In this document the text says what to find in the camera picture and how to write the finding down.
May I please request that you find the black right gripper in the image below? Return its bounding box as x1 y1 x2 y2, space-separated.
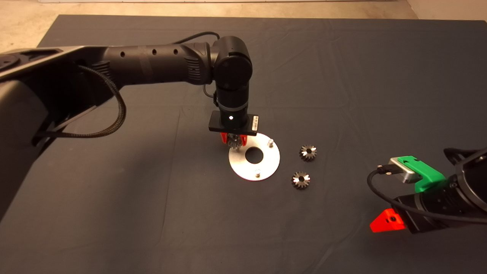
370 178 473 234

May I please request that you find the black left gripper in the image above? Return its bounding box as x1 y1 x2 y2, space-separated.
208 91 260 146

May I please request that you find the round metal carrier plate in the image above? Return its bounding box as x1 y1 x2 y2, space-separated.
229 133 281 181

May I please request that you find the dark grey table cloth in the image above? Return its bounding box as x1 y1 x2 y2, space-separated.
0 14 487 274

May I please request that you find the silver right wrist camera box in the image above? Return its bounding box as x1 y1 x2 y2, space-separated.
389 157 422 184

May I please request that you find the green right camera mount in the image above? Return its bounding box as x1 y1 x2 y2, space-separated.
399 155 446 193

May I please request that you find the black left camera cable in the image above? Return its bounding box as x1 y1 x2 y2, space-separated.
171 31 221 109

